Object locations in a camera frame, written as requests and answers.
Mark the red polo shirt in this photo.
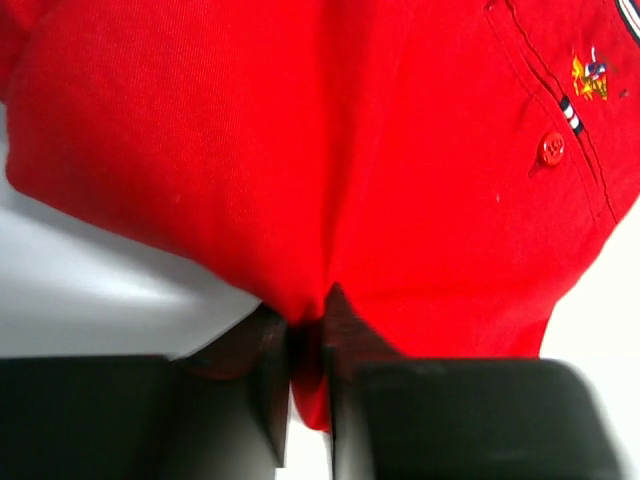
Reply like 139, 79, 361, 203
1, 1, 639, 430

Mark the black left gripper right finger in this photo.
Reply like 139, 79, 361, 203
322, 283, 402, 479

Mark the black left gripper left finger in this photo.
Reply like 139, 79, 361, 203
172, 304, 289, 468

